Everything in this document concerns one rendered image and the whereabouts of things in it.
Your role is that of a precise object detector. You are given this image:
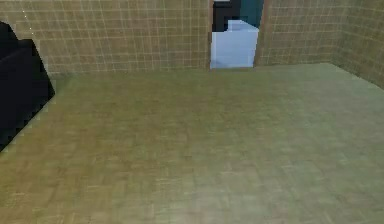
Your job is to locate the black sofa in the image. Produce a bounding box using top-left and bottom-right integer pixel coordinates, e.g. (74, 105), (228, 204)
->
(0, 21), (56, 153)

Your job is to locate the black cabinet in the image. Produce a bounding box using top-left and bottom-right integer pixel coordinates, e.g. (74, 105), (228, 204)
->
(212, 0), (242, 33)

